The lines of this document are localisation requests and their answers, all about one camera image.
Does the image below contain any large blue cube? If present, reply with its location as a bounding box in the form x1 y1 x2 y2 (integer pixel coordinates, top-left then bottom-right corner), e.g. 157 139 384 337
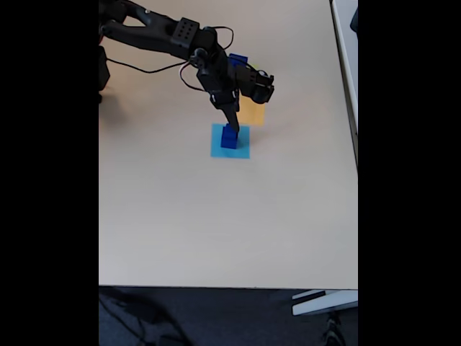
228 53 249 72

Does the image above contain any white table foot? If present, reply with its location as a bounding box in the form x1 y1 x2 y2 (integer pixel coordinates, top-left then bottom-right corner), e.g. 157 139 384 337
291 289 359 317

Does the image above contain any white neighbouring table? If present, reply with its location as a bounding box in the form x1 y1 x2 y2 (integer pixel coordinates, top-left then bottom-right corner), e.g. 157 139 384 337
328 0 359 170

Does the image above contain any black floor cable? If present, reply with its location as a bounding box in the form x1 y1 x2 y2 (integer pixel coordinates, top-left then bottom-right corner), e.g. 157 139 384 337
99 288 190 346

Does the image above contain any medium blue cube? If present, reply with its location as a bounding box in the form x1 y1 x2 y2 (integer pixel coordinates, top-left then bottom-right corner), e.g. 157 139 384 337
220 128 239 150

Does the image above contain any orange paper square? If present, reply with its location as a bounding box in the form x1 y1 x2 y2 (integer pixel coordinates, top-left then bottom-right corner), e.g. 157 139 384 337
237 94 267 127

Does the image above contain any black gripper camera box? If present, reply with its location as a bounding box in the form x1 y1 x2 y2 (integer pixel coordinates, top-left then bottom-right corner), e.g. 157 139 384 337
233 66 276 106

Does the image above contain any light blue paper square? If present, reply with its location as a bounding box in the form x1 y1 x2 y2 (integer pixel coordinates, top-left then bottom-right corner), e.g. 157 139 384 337
210 123 251 159

